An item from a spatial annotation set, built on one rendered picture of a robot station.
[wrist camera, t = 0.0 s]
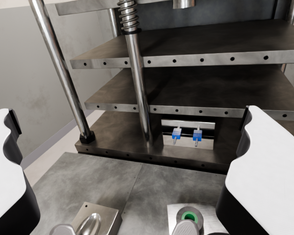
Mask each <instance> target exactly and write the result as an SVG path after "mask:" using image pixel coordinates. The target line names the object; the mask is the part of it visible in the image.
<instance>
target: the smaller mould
mask: <svg viewBox="0 0 294 235"><path fill-rule="evenodd" d="M122 221H123V220H122V217H121V214H120V212H119V210H118V209H114V208H110V207H105V206H101V205H97V204H93V203H89V202H84V204H83V205H82V207H81V208H80V210H79V212H78V214H77V215H76V217H75V218H74V220H73V222H72V223H71V225H72V226H73V228H74V231H75V233H76V235H117V232H118V230H119V228H120V225H121V223H122Z"/></svg>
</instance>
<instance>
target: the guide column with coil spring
mask: <svg viewBox="0 0 294 235"><path fill-rule="evenodd" d="M131 5H134V1H130V2H127V3H124V4H120V8H124V7H128V6H131ZM134 11H135V8H134V7H133V8H130V9H127V10H123V11H121V14H122V15H123V14H127V13H130V12H134ZM135 17H136V14H133V15H130V16H126V17H122V20H123V21H126V20H129V19H132V18H135ZM136 23H137V21H136V20H135V21H131V22H128V23H123V25H124V27H127V26H130V25H134V24H136ZM137 29H138V28H137V26H135V27H133V28H128V29H124V31H133V30H137ZM125 36H126V43H127V48H128V54H129V59H130V65H131V70H132V75H133V83H134V88H135V94H136V99H137V105H138V110H139V116H140V123H141V128H142V133H143V139H144V144H145V147H152V146H153V145H154V140H153V134H152V127H151V120H150V113H149V106H148V100H147V91H146V84H145V77H144V70H143V64H142V57H141V50H140V41H139V34H138V33H137V34H133V35H125Z"/></svg>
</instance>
